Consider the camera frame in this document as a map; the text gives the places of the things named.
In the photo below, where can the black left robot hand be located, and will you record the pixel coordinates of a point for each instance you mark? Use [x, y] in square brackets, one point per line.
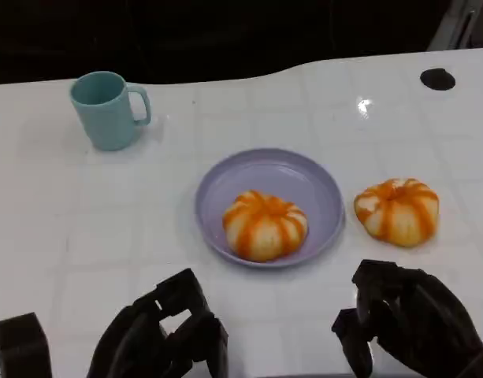
[146, 338]

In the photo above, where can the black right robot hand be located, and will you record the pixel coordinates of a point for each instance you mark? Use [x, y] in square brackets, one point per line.
[426, 319]

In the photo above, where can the orange striped toy bread roll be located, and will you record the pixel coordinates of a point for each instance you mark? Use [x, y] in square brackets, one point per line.
[264, 228]
[398, 214]

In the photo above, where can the lilac plate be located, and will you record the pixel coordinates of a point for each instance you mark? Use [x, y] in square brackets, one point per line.
[264, 173]

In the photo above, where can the pale green mug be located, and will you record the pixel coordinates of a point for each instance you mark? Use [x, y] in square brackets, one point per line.
[107, 122]

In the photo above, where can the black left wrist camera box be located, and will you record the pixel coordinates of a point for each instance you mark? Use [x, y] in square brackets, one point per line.
[22, 346]

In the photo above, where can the grey metal frame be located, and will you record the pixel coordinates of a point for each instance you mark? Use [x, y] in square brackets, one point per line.
[452, 23]

